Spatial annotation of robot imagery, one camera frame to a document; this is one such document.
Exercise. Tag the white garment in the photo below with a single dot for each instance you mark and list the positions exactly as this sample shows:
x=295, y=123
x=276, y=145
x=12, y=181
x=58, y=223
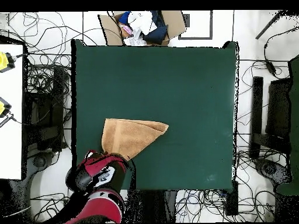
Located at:
x=141, y=21

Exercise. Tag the orange-brown towel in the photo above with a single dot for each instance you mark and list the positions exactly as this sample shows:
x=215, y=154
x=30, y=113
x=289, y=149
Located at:
x=130, y=137

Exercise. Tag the brown cardboard box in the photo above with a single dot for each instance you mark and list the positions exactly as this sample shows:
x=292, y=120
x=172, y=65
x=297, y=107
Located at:
x=109, y=30

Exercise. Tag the black rectangular floor frame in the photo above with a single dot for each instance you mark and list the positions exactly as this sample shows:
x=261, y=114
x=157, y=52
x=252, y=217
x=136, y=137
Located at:
x=211, y=25

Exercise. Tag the dark green table cloth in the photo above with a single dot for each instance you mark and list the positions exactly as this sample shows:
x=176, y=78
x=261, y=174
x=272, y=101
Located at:
x=163, y=93

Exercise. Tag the navy blue garment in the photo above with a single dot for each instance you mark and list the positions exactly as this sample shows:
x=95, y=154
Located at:
x=156, y=35

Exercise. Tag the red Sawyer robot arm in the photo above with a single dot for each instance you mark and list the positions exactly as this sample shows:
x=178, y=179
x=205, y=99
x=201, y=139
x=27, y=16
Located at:
x=102, y=205

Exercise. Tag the black rod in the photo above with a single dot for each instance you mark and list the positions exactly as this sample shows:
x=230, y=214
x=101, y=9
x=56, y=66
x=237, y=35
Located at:
x=268, y=25

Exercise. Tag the white table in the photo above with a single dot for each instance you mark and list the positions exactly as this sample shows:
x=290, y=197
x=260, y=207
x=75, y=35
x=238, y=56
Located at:
x=10, y=140

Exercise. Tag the black chair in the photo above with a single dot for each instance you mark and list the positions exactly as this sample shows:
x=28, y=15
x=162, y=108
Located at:
x=278, y=107

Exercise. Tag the black power adapter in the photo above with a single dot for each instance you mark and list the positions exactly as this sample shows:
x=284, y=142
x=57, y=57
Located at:
x=271, y=67

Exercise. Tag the pink garment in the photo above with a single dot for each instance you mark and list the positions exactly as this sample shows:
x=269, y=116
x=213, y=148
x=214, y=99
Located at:
x=128, y=29

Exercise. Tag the yellow and black device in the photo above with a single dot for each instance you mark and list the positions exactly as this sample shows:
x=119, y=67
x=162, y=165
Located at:
x=4, y=61
x=3, y=107

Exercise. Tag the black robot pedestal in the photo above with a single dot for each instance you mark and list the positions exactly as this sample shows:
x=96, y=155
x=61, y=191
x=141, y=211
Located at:
x=154, y=205

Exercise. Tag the black equipment stand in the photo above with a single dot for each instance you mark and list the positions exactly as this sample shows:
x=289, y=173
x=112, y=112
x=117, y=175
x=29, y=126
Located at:
x=44, y=112

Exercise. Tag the green cloth-covered table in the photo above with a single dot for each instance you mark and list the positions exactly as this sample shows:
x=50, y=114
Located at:
x=294, y=116

